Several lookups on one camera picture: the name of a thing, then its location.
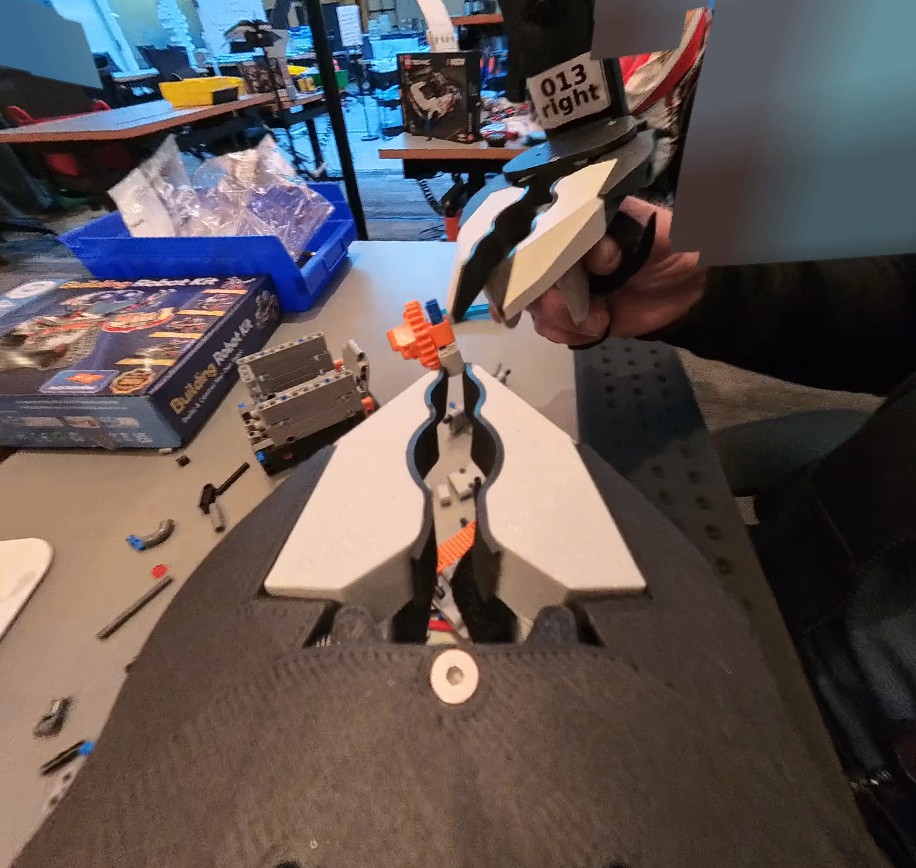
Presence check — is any orange gear wheel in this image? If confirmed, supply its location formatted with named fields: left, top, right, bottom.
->
left=387, top=300, right=460, bottom=372

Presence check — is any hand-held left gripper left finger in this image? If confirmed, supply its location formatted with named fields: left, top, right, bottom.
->
left=265, top=372, right=445, bottom=637

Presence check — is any blue plastic bin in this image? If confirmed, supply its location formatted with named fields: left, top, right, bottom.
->
left=61, top=182, right=356, bottom=314

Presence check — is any yellow plastic bin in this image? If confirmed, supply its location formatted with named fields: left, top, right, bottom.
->
left=161, top=77, right=247, bottom=108

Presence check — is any black printed kit box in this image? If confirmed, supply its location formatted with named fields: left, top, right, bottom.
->
left=398, top=50, right=485, bottom=142

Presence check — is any black perforated mat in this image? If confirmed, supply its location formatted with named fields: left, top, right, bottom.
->
left=573, top=339, right=802, bottom=754

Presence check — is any black support column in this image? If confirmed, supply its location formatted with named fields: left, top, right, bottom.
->
left=294, top=0, right=369, bottom=239

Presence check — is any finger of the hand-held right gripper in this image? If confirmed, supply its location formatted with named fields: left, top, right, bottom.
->
left=448, top=179, right=553, bottom=325
left=494, top=162, right=621, bottom=330

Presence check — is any pile of small building pieces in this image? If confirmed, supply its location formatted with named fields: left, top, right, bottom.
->
left=29, top=446, right=259, bottom=812

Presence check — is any person's right forearm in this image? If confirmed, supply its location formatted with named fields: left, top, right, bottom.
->
left=652, top=253, right=916, bottom=397

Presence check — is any white paper sign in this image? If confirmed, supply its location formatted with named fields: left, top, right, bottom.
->
left=398, top=0, right=460, bottom=53

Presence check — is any person's right hand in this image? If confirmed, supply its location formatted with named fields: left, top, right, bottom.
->
left=530, top=196, right=707, bottom=351

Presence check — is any blue robot kit box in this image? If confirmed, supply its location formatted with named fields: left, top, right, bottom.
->
left=0, top=275, right=283, bottom=450

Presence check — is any wooden office table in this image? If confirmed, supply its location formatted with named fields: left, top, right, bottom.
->
left=0, top=93, right=330, bottom=189
left=380, top=132, right=538, bottom=218

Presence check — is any bundle of clear plastic bags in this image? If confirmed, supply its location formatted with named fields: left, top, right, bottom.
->
left=108, top=136, right=337, bottom=258

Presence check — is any grey building kit robot assembly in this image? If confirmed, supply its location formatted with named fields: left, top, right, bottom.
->
left=237, top=332, right=382, bottom=471

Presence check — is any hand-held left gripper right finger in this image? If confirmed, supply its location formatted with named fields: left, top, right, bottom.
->
left=466, top=368, right=648, bottom=637

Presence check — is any white booklet stand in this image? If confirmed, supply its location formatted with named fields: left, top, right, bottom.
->
left=0, top=537, right=55, bottom=640

